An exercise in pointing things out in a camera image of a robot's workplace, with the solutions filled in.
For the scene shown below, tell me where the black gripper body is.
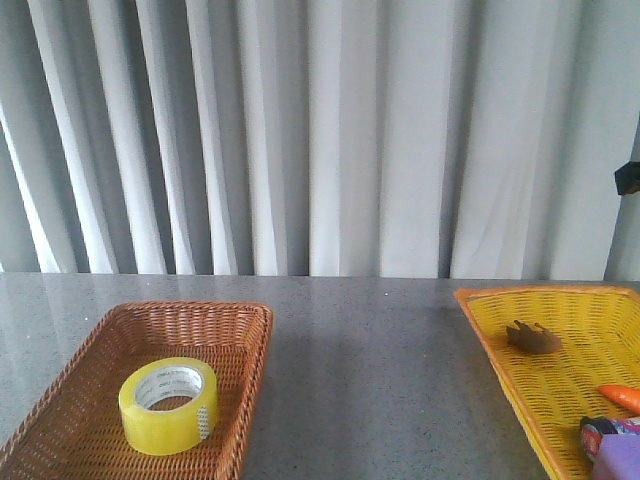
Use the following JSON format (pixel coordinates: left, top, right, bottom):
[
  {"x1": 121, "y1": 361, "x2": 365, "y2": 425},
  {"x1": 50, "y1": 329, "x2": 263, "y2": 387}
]
[{"x1": 614, "y1": 161, "x2": 640, "y2": 195}]

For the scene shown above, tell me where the yellow tape roll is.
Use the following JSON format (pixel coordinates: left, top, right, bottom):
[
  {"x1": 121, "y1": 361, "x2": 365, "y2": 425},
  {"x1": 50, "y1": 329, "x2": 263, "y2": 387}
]
[{"x1": 118, "y1": 357, "x2": 219, "y2": 456}]

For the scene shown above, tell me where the yellow wicker basket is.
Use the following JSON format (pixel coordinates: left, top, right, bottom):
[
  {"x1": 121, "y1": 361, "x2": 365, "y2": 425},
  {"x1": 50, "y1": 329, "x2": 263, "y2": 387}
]
[{"x1": 455, "y1": 285, "x2": 639, "y2": 479}]

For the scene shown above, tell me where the brown hair claw clip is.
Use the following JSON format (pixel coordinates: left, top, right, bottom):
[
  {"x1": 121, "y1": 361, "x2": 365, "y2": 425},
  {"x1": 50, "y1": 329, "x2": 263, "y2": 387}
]
[{"x1": 505, "y1": 320, "x2": 563, "y2": 355}]

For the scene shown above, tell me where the orange carrot toy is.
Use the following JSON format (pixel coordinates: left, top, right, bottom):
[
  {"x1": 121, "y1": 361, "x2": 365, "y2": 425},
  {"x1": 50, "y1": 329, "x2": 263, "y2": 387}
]
[{"x1": 597, "y1": 384, "x2": 640, "y2": 415}]

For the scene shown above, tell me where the white pleated curtain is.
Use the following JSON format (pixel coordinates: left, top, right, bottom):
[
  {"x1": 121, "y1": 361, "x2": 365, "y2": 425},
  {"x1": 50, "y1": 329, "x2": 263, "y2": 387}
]
[{"x1": 1, "y1": 1, "x2": 639, "y2": 281}]

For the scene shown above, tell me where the colourful can with black rim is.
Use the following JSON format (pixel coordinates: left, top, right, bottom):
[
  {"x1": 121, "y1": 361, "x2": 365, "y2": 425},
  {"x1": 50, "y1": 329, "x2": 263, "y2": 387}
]
[{"x1": 579, "y1": 416, "x2": 639, "y2": 462}]

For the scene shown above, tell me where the purple box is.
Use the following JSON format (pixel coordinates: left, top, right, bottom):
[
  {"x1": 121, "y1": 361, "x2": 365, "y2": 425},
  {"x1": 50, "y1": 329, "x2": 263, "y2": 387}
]
[{"x1": 591, "y1": 434, "x2": 640, "y2": 480}]

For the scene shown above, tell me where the brown wicker basket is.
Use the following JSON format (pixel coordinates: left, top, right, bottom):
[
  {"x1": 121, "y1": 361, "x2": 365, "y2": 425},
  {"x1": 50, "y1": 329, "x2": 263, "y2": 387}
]
[{"x1": 1, "y1": 301, "x2": 273, "y2": 479}]

